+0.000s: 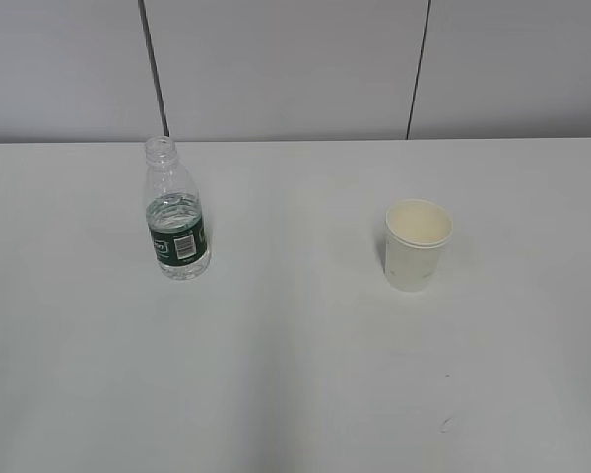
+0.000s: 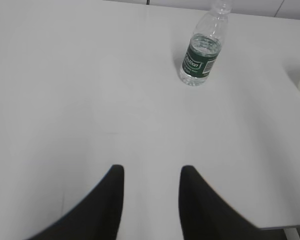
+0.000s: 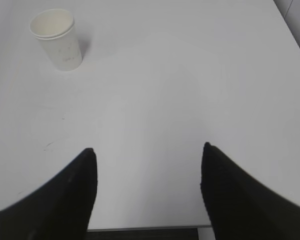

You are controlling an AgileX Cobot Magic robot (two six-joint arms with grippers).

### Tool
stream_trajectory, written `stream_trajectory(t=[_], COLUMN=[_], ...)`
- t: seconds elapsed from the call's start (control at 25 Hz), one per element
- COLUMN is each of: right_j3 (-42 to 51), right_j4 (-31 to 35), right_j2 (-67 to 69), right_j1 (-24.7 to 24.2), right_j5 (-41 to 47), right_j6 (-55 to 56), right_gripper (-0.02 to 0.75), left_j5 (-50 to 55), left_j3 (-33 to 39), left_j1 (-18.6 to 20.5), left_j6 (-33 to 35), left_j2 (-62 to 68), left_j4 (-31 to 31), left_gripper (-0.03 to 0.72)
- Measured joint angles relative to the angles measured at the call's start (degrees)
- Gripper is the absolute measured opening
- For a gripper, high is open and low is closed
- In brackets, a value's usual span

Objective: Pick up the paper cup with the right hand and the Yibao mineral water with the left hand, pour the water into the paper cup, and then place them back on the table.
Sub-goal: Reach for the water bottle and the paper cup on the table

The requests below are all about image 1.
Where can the clear water bottle green label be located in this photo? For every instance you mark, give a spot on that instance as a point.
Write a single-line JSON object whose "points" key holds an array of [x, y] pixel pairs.
{"points": [[174, 213]]}

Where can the white paper cup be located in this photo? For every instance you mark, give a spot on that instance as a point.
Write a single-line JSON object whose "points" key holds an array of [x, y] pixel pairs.
{"points": [[416, 233]]}

